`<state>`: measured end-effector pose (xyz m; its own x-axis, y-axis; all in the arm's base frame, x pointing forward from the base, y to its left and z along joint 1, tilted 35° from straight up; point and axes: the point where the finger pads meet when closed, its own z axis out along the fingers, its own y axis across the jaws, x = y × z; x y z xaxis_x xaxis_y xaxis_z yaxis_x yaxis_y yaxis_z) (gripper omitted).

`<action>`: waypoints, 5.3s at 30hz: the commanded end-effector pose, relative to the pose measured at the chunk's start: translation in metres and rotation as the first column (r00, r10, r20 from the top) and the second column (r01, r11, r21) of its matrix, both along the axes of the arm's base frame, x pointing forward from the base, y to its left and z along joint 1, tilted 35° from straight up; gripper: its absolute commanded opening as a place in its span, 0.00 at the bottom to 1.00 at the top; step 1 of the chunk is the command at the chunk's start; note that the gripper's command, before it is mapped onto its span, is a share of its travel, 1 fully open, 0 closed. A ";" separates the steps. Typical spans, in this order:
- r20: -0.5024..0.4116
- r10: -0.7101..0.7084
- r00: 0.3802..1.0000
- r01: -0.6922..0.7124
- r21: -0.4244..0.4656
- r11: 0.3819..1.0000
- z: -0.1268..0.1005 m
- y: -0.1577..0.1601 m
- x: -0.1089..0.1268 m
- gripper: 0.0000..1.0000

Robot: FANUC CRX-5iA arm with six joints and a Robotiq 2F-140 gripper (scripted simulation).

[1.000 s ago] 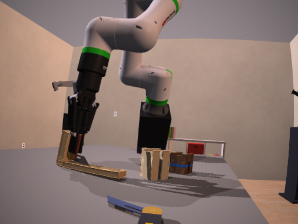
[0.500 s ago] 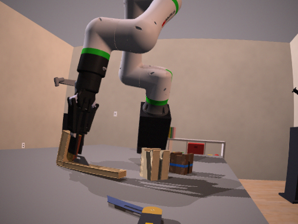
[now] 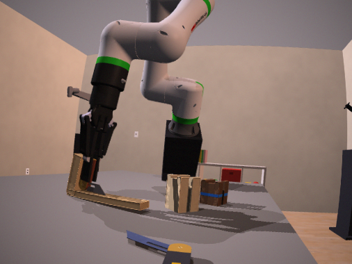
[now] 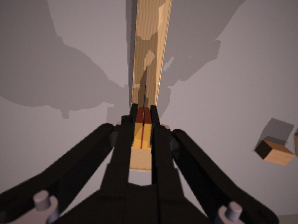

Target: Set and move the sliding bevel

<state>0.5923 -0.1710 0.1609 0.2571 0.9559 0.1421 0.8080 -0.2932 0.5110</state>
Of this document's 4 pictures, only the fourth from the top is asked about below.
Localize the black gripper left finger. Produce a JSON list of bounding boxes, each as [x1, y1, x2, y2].
[[0, 103, 138, 224]]

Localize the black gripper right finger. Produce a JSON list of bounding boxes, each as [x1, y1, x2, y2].
[[150, 105, 279, 224]]

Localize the brown wooden l-shaped frame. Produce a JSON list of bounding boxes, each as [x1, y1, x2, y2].
[[129, 0, 172, 172]]

